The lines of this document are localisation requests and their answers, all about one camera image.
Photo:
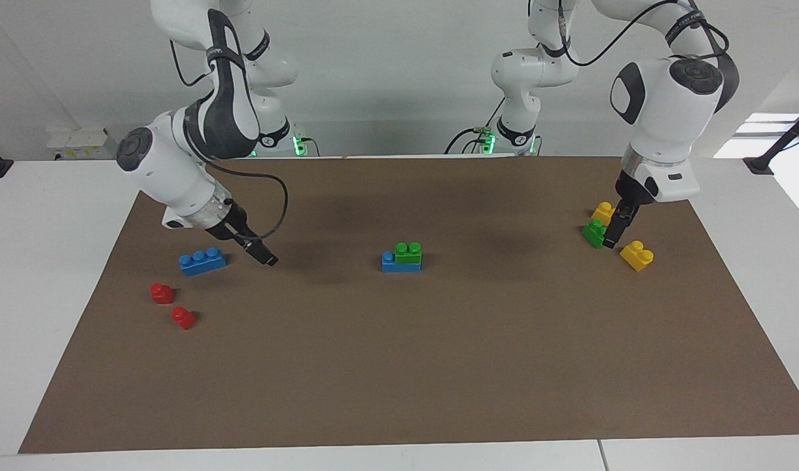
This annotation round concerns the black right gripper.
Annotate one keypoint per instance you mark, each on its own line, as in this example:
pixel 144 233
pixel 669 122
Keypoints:
pixel 232 226

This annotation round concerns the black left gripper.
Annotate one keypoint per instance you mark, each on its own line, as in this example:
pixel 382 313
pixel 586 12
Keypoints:
pixel 629 195

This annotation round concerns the blue three-stud toy brick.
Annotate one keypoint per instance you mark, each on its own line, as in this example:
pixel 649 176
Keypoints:
pixel 389 263
pixel 203 263

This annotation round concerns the green two-stud toy brick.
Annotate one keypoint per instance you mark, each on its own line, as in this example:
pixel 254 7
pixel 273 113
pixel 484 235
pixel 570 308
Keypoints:
pixel 409 256
pixel 594 235

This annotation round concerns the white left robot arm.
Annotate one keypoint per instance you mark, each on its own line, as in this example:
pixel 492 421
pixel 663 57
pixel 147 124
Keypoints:
pixel 661 118

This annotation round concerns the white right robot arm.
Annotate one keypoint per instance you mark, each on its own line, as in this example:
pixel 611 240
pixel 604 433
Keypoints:
pixel 170 176

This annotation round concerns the yellow two-stud toy brick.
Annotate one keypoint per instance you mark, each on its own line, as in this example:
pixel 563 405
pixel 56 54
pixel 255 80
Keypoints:
pixel 602 212
pixel 637 257

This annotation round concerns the red one-stud toy brick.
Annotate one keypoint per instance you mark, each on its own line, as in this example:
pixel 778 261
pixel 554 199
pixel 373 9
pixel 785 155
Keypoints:
pixel 161 294
pixel 183 318

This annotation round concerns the brown table mat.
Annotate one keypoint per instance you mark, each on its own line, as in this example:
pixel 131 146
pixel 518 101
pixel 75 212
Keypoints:
pixel 406 360

